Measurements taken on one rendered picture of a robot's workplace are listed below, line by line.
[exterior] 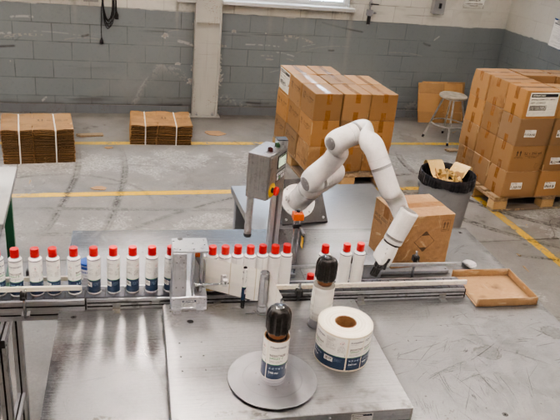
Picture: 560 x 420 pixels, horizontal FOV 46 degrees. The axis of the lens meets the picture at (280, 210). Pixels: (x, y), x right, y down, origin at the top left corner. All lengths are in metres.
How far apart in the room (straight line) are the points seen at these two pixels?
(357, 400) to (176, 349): 0.66
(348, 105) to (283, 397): 4.16
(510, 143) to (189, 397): 4.54
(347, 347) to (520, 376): 0.72
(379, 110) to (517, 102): 1.20
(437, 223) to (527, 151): 3.19
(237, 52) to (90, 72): 1.71
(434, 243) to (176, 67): 5.26
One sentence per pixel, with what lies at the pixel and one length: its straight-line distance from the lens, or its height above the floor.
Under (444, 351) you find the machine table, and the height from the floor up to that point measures 0.83.
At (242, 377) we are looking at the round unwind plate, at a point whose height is 0.89.
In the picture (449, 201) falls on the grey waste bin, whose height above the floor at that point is 0.45.
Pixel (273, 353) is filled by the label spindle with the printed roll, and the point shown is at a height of 1.02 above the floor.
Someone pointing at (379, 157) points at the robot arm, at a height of 1.45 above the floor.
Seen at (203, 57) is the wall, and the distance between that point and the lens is 7.92.
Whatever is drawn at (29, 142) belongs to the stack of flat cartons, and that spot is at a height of 0.21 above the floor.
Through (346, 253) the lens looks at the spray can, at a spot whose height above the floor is 1.05.
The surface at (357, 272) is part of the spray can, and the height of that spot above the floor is 0.95.
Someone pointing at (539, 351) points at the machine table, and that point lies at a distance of 2.91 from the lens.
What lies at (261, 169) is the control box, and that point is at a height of 1.42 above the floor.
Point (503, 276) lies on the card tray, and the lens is 3.39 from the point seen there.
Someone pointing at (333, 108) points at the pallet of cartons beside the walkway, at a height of 0.76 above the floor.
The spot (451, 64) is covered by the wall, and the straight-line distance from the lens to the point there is 9.07.
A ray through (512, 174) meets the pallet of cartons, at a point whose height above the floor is 0.37.
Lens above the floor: 2.35
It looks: 24 degrees down
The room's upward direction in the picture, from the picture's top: 6 degrees clockwise
